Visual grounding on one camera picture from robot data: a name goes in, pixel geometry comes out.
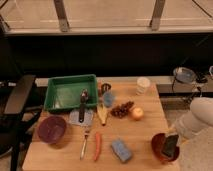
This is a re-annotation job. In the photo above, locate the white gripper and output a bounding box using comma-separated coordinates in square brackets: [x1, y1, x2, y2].
[166, 125, 181, 146]

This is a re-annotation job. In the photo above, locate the black eraser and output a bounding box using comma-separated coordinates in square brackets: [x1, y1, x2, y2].
[162, 135, 179, 158]

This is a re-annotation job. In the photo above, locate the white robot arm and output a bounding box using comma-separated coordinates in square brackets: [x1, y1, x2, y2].
[166, 97, 213, 144]

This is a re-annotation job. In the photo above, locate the red bowl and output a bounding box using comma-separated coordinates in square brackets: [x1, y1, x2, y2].
[151, 133, 180, 164]

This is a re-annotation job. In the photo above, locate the purple bowl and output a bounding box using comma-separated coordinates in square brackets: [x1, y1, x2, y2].
[37, 116, 67, 144]

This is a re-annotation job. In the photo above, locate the apple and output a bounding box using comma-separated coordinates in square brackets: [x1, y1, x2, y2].
[131, 107, 144, 121]

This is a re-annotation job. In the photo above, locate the bunch of dark grapes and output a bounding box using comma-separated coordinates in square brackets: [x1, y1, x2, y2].
[110, 101, 134, 118]

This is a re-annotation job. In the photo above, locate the white cup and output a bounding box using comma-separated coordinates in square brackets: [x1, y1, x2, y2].
[136, 77, 151, 94]

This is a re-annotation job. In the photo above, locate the grey dish on shelf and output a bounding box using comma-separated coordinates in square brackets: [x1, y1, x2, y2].
[173, 67, 196, 83]

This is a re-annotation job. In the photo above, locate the blue sponge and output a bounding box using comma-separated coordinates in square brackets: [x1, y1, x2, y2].
[111, 139, 132, 163]

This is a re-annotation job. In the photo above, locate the yellow banana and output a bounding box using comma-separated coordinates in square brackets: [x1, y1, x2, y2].
[97, 104, 108, 126]

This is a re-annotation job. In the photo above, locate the orange carrot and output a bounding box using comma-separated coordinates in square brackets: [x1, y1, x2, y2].
[93, 132, 102, 161]

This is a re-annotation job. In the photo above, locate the grey cloth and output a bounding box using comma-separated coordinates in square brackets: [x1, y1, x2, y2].
[69, 109, 93, 126]

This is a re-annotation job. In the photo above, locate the silver fork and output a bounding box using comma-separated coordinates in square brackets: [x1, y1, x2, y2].
[80, 126, 91, 160]

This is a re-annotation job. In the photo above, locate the green plastic tray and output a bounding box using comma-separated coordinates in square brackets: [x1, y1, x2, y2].
[44, 74, 98, 113]

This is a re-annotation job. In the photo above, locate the black chair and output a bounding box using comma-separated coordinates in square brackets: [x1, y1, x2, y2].
[0, 75, 42, 171]

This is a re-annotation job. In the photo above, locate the black handled ice cream scoop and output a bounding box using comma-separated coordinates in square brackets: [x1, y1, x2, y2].
[79, 89, 88, 123]

